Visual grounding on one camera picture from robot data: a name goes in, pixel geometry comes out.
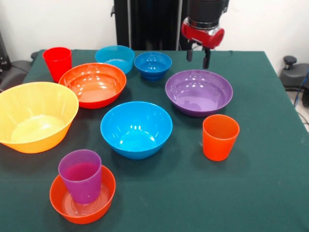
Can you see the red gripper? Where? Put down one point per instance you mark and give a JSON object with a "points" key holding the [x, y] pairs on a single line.
{"points": [[202, 36]]}

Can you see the wide purple bowl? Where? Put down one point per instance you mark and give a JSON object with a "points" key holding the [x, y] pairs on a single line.
{"points": [[199, 96]]}

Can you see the purple cup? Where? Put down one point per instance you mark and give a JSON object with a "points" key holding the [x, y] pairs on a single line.
{"points": [[83, 188]]}

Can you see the small orange bowl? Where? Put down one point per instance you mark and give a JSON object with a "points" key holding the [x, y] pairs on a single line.
{"points": [[82, 216]]}

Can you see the small dark blue bowl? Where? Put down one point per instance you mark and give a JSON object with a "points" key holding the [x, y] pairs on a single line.
{"points": [[152, 64]]}

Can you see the teal bowl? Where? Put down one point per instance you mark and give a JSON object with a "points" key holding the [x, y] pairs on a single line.
{"points": [[113, 54]]}

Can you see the orange cup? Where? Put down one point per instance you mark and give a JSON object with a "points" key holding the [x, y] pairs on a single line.
{"points": [[218, 147]]}

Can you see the large blue bowl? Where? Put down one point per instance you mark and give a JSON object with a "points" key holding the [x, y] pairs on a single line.
{"points": [[136, 140]]}

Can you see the wide orange bowl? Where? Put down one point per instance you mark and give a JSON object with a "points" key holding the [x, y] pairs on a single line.
{"points": [[94, 89]]}

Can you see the dark green tablecloth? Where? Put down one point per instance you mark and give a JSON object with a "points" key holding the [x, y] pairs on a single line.
{"points": [[169, 193]]}

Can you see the red cup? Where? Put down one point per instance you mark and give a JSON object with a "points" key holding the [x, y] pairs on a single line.
{"points": [[58, 65]]}

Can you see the yellow bowl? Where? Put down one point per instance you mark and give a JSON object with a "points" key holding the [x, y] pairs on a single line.
{"points": [[36, 125]]}

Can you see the black equipment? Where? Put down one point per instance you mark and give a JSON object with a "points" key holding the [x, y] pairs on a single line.
{"points": [[3, 60]]}

